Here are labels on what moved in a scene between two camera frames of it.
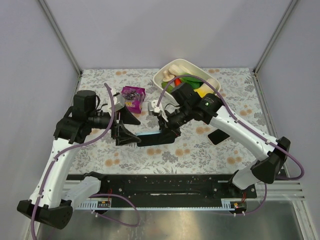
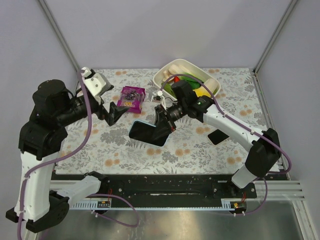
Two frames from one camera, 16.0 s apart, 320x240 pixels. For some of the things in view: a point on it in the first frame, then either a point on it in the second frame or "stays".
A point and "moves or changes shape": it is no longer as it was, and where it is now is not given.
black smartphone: (217, 136) stays
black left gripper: (116, 128) to (104, 111)
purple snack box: (134, 98) stays
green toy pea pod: (170, 88) stays
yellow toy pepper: (202, 91) stays
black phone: (149, 138) moves or changes shape
